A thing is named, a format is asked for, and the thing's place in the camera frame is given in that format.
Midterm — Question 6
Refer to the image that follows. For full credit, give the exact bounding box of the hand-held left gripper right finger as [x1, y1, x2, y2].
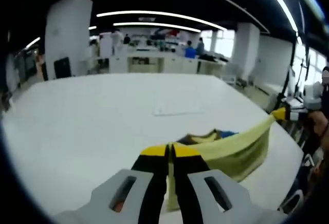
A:
[171, 143, 288, 224]

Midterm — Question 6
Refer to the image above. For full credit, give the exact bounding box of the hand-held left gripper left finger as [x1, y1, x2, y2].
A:
[52, 143, 170, 224]

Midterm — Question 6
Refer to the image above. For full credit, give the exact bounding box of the yellow grey blue garment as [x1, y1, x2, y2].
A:
[164, 116, 276, 212]

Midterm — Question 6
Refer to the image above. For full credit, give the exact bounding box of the person's right hand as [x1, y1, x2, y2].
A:
[304, 110, 328, 139]

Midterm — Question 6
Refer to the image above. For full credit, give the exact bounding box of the person's dark clothed body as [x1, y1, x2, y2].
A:
[320, 66, 329, 111]

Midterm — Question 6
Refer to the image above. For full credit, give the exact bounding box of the white square pillar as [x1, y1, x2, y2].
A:
[45, 0, 93, 80]
[231, 22, 261, 80]

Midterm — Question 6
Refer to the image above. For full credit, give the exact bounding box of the dark clothes pile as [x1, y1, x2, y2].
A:
[199, 53, 229, 63]

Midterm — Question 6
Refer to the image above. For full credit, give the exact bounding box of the white counter row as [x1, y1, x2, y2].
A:
[87, 50, 227, 74]

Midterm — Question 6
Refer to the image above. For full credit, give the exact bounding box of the black chair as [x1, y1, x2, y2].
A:
[53, 57, 72, 80]
[41, 62, 49, 81]

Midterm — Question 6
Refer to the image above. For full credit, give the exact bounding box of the white tall cabinet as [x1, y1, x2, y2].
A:
[99, 35, 114, 58]

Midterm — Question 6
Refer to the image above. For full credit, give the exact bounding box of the white chair frame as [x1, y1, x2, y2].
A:
[279, 189, 303, 213]

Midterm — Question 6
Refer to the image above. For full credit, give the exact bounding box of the red blue wall banner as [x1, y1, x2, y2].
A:
[150, 27, 180, 40]

